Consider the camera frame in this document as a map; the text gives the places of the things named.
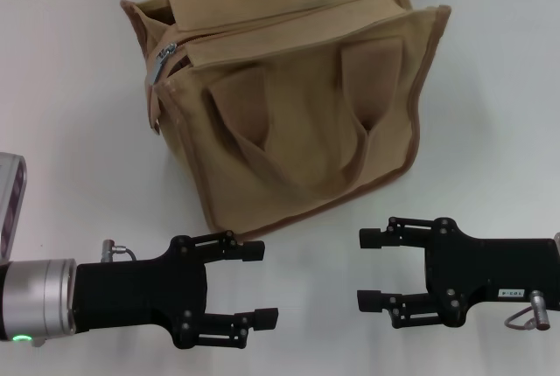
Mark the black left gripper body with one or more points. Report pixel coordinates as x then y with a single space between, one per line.
131 293

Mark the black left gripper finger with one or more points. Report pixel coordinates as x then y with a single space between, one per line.
262 317
251 250

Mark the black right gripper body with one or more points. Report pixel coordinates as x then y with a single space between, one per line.
481 271

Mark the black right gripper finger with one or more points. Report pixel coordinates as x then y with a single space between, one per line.
371 301
372 238

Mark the khaki canvas food bag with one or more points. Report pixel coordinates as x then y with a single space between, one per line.
306 140

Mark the silver metal zipper pull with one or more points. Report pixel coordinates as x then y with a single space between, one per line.
158 67

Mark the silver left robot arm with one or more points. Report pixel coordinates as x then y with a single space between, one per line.
35 301

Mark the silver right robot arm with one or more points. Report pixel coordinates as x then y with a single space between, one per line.
557 245

